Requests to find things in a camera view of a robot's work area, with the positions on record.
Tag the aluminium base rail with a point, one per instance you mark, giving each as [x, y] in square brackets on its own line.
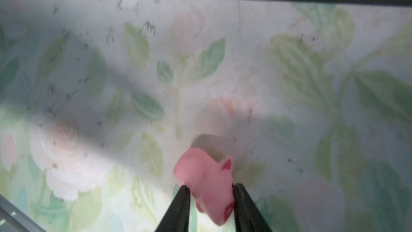
[14, 220]

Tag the pink pig toy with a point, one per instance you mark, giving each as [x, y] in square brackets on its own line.
[210, 183]

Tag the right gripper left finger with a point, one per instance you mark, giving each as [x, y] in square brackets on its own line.
[176, 218]

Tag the floral table mat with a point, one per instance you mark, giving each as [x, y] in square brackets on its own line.
[100, 98]

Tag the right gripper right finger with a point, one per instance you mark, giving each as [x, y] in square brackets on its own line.
[247, 216]

